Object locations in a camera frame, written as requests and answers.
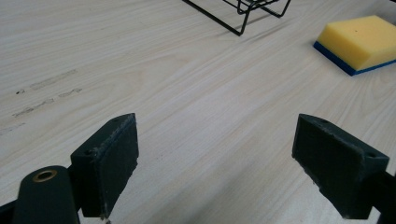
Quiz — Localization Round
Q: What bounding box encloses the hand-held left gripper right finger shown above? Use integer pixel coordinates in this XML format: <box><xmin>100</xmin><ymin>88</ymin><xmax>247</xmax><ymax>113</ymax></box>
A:
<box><xmin>291</xmin><ymin>113</ymin><xmax>390</xmax><ymax>220</ymax></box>

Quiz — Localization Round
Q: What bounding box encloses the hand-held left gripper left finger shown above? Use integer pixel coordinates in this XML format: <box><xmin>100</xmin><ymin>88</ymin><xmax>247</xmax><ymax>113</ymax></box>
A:
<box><xmin>70</xmin><ymin>112</ymin><xmax>140</xmax><ymax>219</ymax></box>

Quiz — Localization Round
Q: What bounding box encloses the yellow and blue sponge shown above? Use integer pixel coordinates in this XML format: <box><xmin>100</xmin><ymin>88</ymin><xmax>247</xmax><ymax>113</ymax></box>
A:
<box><xmin>313</xmin><ymin>14</ymin><xmax>396</xmax><ymax>77</ymax></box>

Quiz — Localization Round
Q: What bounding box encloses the black wire rack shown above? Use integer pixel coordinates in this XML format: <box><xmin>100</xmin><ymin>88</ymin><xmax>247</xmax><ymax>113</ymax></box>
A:
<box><xmin>181</xmin><ymin>0</ymin><xmax>292</xmax><ymax>37</ymax></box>

